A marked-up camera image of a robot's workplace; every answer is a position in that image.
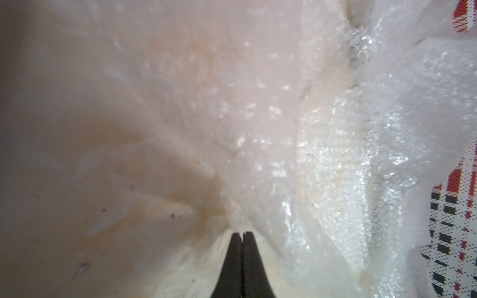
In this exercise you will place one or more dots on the bubble wrap sheet front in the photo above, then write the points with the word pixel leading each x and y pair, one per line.
pixel 138 136

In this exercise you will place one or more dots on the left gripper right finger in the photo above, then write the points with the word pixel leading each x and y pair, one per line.
pixel 255 283

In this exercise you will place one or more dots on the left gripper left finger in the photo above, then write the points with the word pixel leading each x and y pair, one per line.
pixel 230 282

